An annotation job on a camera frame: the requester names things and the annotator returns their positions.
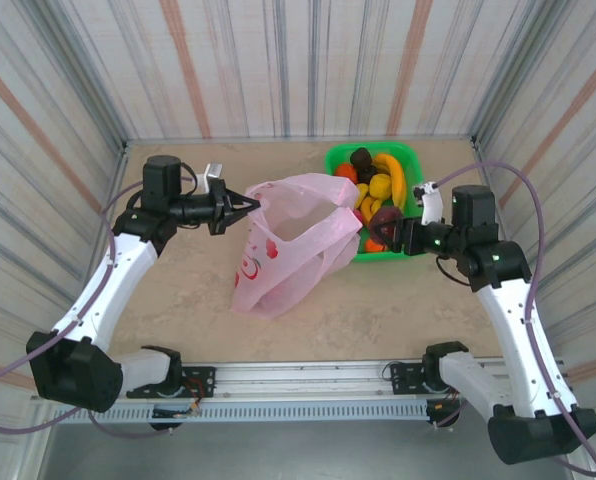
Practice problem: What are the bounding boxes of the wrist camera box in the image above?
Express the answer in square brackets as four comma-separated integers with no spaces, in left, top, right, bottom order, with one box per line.
[411,180,445,226]
[197,162,225,195]

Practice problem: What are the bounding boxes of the thin base wires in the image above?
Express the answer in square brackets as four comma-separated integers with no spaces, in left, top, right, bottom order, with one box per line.
[427,387,467,416]
[182,379,204,416]

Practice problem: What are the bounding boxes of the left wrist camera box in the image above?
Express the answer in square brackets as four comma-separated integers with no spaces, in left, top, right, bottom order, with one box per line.
[197,162,225,195]

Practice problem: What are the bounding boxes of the grey metal lower shelf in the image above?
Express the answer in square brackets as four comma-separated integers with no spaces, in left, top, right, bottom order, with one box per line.
[37,422,579,480]

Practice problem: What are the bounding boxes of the green plastic basket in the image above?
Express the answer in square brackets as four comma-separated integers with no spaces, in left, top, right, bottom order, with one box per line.
[324,141,426,264]

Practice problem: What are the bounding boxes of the slotted grey cable duct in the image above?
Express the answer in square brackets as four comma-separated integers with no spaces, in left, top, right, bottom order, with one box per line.
[30,397,432,425]

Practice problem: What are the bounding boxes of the pink printed plastic bag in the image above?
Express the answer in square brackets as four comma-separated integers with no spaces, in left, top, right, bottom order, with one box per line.
[229,172,364,320]

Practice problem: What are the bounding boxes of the yellow fake lemon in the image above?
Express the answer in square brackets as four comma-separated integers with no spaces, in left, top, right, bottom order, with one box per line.
[368,172,394,200]

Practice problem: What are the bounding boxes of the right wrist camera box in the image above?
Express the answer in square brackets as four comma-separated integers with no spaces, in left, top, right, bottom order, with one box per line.
[411,180,445,226]

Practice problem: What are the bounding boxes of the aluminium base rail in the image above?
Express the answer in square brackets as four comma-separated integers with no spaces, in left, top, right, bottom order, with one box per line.
[180,357,565,399]

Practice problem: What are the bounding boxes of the dark red fake fruit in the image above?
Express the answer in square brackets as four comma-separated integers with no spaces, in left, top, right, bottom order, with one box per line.
[369,206,405,239]

